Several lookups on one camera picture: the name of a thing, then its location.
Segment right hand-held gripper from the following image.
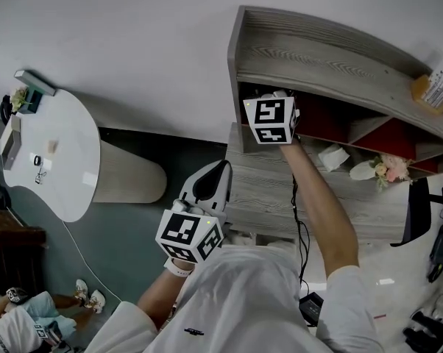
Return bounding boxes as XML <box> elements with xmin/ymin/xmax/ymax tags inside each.
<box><xmin>242</xmin><ymin>89</ymin><xmax>302</xmax><ymax>146</ymax></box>

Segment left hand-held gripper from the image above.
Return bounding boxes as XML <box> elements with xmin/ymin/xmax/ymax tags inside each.
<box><xmin>155</xmin><ymin>159</ymin><xmax>233</xmax><ymax>265</ymax></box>

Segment grey wooden shelf unit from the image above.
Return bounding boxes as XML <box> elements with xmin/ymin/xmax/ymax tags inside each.
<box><xmin>226</xmin><ymin>5</ymin><xmax>443</xmax><ymax>180</ymax></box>

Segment person's left forearm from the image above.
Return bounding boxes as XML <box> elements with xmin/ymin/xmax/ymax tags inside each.
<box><xmin>135</xmin><ymin>265</ymin><xmax>194</xmax><ymax>326</ymax></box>

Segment person's right forearm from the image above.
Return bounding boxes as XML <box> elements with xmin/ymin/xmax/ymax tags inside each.
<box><xmin>279</xmin><ymin>137</ymin><xmax>361</xmax><ymax>282</ymax></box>

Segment grey wooden shelf desk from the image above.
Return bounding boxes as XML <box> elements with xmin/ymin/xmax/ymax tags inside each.
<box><xmin>224</xmin><ymin>121</ymin><xmax>433</xmax><ymax>245</ymax></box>

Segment white tissue box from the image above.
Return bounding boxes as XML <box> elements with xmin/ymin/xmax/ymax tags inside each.
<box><xmin>317</xmin><ymin>143</ymin><xmax>351</xmax><ymax>173</ymax></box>

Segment white wristwatch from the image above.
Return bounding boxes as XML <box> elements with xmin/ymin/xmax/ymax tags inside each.
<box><xmin>163</xmin><ymin>257</ymin><xmax>194</xmax><ymax>279</ymax></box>

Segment white vase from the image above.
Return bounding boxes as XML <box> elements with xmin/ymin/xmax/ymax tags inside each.
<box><xmin>349</xmin><ymin>159</ymin><xmax>378</xmax><ymax>182</ymax></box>

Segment person's white shirt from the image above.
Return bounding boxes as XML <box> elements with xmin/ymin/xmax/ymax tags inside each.
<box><xmin>84</xmin><ymin>243</ymin><xmax>385</xmax><ymax>353</ymax></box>

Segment pink flower bouquet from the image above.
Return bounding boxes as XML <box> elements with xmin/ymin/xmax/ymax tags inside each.
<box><xmin>369</xmin><ymin>152</ymin><xmax>414</xmax><ymax>193</ymax></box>

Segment white rounded table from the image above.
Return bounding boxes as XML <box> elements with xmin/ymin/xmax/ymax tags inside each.
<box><xmin>1</xmin><ymin>88</ymin><xmax>169</xmax><ymax>224</ymax></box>

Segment black battery box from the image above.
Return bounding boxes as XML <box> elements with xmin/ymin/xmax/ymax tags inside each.
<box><xmin>298</xmin><ymin>291</ymin><xmax>325</xmax><ymax>327</ymax></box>

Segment wooden card holder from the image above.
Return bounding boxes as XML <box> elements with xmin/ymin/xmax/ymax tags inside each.
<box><xmin>410</xmin><ymin>58</ymin><xmax>443</xmax><ymax>115</ymax></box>

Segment small black device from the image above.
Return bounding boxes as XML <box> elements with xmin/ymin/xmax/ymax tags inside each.
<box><xmin>32</xmin><ymin>153</ymin><xmax>54</xmax><ymax>171</ymax></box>

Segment black office chair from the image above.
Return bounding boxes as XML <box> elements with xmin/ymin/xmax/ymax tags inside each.
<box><xmin>389</xmin><ymin>176</ymin><xmax>443</xmax><ymax>248</ymax></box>

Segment green planter box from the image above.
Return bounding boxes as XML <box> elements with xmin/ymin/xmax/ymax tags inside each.
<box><xmin>9</xmin><ymin>86</ymin><xmax>43</xmax><ymax>115</ymax></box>

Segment grey tray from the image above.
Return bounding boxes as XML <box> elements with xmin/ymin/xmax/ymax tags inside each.
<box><xmin>0</xmin><ymin>115</ymin><xmax>24</xmax><ymax>171</ymax></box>

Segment dark wooden cabinet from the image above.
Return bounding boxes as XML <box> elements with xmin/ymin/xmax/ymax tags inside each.
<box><xmin>0</xmin><ymin>207</ymin><xmax>48</xmax><ymax>294</ymax></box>

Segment grey rectangular bar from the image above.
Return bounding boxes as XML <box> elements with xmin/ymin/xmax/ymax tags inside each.
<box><xmin>14</xmin><ymin>68</ymin><xmax>57</xmax><ymax>97</ymax></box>

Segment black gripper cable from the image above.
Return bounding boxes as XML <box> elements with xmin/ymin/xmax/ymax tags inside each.
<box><xmin>291</xmin><ymin>172</ymin><xmax>311</xmax><ymax>298</ymax></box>

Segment white floor cable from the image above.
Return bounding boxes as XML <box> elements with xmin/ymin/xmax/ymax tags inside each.
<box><xmin>60</xmin><ymin>218</ymin><xmax>124</xmax><ymax>304</ymax></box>

